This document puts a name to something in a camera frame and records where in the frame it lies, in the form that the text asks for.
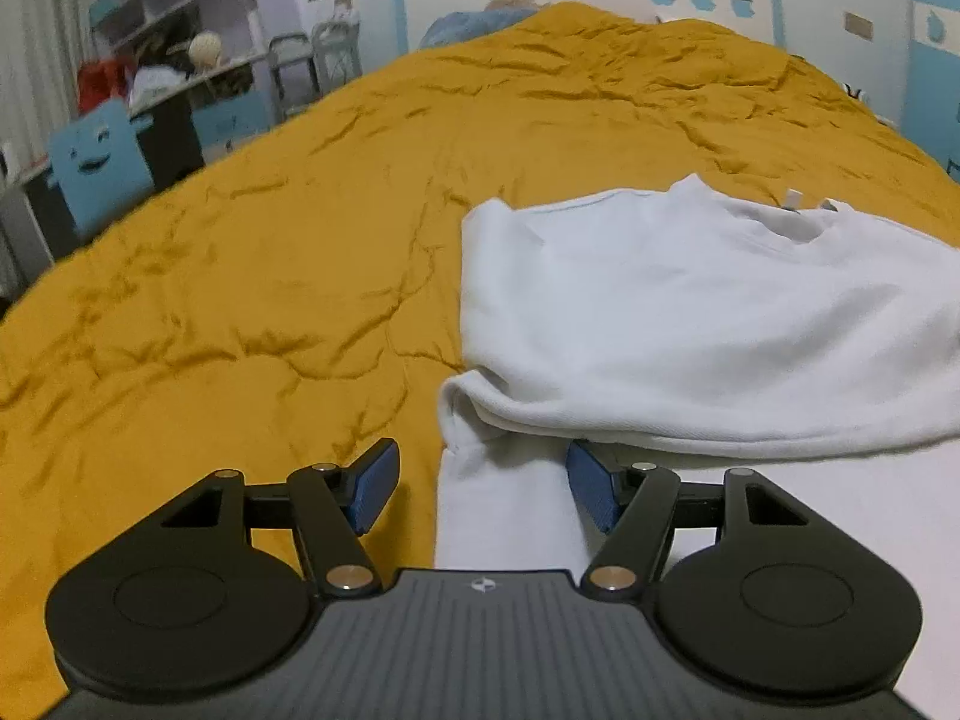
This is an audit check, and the grey folding chair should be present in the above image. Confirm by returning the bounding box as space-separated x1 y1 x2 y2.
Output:
267 20 363 121

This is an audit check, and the blue white wardrobe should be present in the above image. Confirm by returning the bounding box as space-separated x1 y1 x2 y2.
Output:
901 0 958 181

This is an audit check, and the white long-sleeve sweatshirt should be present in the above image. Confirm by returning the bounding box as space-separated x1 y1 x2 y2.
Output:
434 176 958 718

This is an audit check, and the cream round ball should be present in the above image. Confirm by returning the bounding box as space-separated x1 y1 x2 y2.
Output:
187 31 223 75

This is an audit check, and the red bag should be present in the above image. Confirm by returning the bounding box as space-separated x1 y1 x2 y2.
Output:
76 57 137 115

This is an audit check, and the white bedside table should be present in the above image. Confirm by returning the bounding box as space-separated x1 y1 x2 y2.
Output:
843 83 898 130

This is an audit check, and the blue pillow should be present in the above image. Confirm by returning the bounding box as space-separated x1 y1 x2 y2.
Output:
418 7 535 49

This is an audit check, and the blue smiley-face chair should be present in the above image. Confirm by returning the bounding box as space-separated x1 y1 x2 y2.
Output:
47 98 155 241

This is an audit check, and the desk with shelf unit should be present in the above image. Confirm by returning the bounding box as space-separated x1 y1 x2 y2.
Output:
2 0 270 280

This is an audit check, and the mustard yellow quilted bedspread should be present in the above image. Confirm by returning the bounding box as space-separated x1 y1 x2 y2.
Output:
2 4 958 718

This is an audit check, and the beige wall switch plate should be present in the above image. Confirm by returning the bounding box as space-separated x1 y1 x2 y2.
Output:
843 11 874 41

